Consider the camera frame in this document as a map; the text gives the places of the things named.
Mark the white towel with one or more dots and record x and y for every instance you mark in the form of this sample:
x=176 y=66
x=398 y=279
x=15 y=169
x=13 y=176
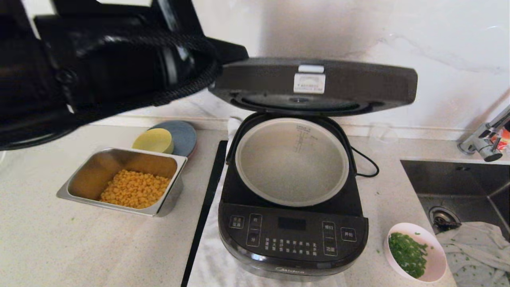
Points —
x=215 y=259

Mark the black strip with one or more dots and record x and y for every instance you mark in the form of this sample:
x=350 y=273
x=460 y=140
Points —
x=207 y=199

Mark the black rice cooker lid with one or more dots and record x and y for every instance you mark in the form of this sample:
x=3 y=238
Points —
x=358 y=85

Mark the blue plate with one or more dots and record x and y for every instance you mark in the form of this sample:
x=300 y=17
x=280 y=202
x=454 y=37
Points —
x=185 y=137

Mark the yellow corn kernels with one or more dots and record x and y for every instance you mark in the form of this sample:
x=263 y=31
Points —
x=135 y=189

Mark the yellow bowl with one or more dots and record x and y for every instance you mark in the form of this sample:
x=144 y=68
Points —
x=153 y=140

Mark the clear measuring cup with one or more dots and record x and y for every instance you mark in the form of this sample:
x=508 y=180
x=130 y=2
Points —
x=382 y=137

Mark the stainless steel tray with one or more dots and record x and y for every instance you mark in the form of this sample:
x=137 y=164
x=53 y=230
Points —
x=93 y=171

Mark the chopped green scallions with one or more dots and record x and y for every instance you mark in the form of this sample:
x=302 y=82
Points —
x=406 y=255

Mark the chrome faucet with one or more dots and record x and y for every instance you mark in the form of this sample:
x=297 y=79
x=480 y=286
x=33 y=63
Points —
x=484 y=145

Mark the black rice cooker body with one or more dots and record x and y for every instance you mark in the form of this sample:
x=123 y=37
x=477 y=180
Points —
x=293 y=235

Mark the white bowl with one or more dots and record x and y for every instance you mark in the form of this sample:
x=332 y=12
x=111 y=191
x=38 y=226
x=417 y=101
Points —
x=436 y=255

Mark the grey inner pot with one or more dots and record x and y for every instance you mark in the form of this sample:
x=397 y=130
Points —
x=291 y=167

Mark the white cloth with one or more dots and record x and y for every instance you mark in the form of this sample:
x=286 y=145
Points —
x=478 y=247

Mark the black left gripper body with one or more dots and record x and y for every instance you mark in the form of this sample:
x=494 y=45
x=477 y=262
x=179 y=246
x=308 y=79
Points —
x=228 y=52

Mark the orange red item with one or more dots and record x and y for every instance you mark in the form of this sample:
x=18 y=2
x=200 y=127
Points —
x=506 y=141

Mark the metal sink drain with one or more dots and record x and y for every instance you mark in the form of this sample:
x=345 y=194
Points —
x=441 y=218

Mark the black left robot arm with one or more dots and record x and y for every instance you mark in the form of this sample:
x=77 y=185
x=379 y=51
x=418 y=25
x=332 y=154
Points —
x=99 y=71

